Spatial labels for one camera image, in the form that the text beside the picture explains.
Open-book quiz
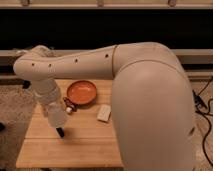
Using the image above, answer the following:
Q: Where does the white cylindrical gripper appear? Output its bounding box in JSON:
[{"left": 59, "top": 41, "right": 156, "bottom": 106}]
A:
[{"left": 34, "top": 88, "right": 63, "bottom": 114}]

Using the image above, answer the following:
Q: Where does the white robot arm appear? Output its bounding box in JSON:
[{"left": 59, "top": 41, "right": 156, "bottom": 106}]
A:
[{"left": 13, "top": 42, "right": 196, "bottom": 171}]

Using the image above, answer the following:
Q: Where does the black eraser bar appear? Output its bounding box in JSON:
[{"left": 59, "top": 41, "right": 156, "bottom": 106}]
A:
[{"left": 56, "top": 127, "right": 65, "bottom": 138}]

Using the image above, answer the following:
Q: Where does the small brown round object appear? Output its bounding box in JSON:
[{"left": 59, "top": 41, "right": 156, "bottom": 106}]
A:
[{"left": 63, "top": 97, "right": 77, "bottom": 114}]

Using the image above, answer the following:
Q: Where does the orange round plate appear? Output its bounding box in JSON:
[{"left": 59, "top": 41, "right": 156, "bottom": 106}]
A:
[{"left": 67, "top": 80, "right": 97, "bottom": 105}]

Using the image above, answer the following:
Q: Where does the beige rectangular sponge block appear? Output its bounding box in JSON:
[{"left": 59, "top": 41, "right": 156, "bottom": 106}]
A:
[{"left": 97, "top": 105, "right": 111, "bottom": 122}]

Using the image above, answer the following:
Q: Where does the black floor cable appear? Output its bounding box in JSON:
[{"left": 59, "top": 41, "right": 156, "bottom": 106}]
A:
[{"left": 192, "top": 77, "right": 213, "bottom": 168}]

